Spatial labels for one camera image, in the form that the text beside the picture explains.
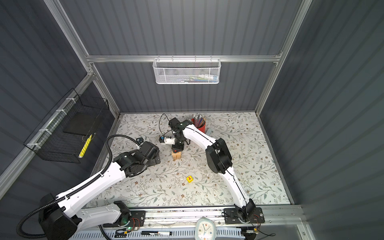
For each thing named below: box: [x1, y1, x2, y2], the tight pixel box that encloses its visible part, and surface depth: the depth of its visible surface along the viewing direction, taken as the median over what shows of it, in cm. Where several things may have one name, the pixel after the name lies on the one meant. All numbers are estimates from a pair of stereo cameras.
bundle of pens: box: [189, 114, 206, 128], surface depth 98 cm
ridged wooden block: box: [172, 151, 182, 160], surface depth 95 cm
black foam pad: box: [63, 110, 102, 136], surface depth 77 cm
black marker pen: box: [141, 231, 173, 236], surface depth 71 cm
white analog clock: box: [194, 216, 217, 240], surface depth 70 cm
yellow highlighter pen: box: [78, 134, 93, 158], surface depth 70 cm
